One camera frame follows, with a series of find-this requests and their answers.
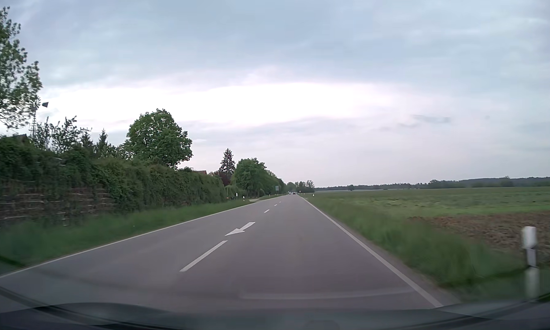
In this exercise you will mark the tall leafy tree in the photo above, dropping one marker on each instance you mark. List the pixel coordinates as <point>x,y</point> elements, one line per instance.
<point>4,73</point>

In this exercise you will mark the road markings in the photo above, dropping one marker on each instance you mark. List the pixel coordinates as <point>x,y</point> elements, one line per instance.
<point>203,256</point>

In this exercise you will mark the distant wood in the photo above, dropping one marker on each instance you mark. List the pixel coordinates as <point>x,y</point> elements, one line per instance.
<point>440,184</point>

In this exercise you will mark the bushes behind barrier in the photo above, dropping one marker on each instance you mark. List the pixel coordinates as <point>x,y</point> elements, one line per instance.
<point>68,137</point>

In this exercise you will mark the grass verge with field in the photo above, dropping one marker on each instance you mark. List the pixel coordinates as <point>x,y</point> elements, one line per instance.
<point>440,206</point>

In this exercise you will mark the overgrown wooden noise barrier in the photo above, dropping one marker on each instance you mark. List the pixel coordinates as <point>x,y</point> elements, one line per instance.
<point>119,185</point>

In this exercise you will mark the group of green trees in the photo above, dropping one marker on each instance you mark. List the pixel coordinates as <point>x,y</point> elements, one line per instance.
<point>256,176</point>

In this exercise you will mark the grey asphalt road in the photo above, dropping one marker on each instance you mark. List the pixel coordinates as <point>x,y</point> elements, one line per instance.
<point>293,247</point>

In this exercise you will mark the small wind wheel on mast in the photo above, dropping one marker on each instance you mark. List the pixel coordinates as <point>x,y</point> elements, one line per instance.
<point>35,114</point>

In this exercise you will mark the car's own bonnet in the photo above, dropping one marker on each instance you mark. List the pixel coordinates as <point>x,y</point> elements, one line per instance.
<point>275,318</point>

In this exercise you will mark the dark conifer tree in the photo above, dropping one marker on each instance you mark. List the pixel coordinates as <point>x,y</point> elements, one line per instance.
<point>227,164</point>

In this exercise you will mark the large round green tree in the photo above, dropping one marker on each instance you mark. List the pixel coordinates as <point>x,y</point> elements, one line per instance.
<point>158,137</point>

